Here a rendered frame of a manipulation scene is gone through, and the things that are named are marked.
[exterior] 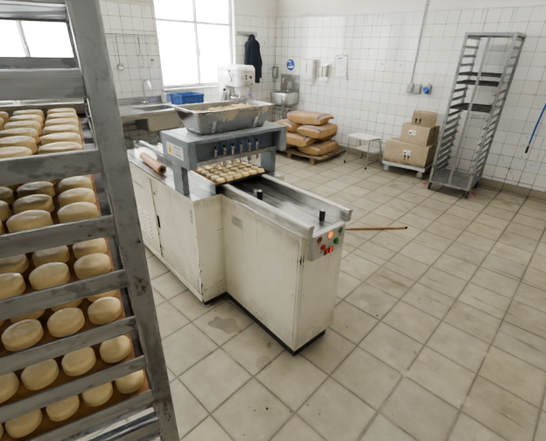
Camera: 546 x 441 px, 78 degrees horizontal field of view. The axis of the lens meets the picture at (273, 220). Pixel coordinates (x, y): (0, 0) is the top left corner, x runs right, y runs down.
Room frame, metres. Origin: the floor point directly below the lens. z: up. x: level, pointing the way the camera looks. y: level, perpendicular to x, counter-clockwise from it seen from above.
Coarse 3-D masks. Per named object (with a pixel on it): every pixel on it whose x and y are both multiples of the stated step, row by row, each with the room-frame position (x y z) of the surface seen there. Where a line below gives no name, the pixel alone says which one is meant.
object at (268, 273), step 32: (256, 192) 1.90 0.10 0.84; (224, 224) 1.86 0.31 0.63; (256, 224) 1.61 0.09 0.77; (320, 224) 1.50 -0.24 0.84; (256, 256) 1.62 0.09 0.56; (288, 256) 1.42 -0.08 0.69; (256, 288) 1.62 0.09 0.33; (288, 288) 1.41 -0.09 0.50; (320, 288) 1.48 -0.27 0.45; (256, 320) 1.66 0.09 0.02; (288, 320) 1.40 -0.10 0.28; (320, 320) 1.50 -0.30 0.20
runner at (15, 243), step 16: (64, 224) 0.37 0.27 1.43; (80, 224) 0.38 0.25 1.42; (96, 224) 0.39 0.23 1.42; (112, 224) 0.40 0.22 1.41; (0, 240) 0.34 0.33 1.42; (16, 240) 0.35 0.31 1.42; (32, 240) 0.36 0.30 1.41; (48, 240) 0.36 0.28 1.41; (64, 240) 0.37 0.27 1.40; (80, 240) 0.38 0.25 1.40; (0, 256) 0.34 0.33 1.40
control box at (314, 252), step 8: (336, 224) 1.51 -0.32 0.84; (344, 224) 1.52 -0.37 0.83; (320, 232) 1.42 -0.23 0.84; (328, 232) 1.44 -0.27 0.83; (336, 232) 1.48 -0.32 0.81; (344, 232) 1.53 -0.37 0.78; (312, 240) 1.37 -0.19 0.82; (328, 240) 1.44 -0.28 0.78; (312, 248) 1.37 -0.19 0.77; (320, 248) 1.40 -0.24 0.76; (328, 248) 1.44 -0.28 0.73; (336, 248) 1.49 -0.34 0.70; (312, 256) 1.37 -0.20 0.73; (320, 256) 1.41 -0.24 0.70
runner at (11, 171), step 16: (0, 160) 0.35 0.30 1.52; (16, 160) 0.36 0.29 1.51; (32, 160) 0.37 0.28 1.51; (48, 160) 0.38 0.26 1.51; (64, 160) 0.38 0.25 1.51; (80, 160) 0.39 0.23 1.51; (96, 160) 0.40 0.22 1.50; (0, 176) 0.35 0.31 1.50; (16, 176) 0.36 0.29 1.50; (32, 176) 0.37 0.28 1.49; (48, 176) 0.37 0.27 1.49; (64, 176) 0.38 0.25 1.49
